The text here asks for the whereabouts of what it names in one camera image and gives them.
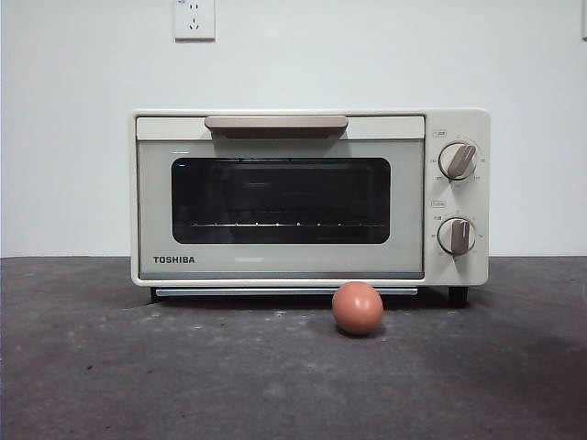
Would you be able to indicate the brown egg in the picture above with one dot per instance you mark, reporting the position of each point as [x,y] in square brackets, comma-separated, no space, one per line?
[357,309]

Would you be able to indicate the metal crumb tray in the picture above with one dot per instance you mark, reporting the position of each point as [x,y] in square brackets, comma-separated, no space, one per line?
[229,291]

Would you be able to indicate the cream oven knob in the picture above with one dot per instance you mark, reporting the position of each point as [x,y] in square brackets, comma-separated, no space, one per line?
[457,236]
[457,161]

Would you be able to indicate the cream Toshiba toaster oven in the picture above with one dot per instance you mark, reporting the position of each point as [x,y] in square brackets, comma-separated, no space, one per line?
[454,270]

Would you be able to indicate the white wall socket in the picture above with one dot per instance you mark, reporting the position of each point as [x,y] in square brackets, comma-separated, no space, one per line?
[194,20]

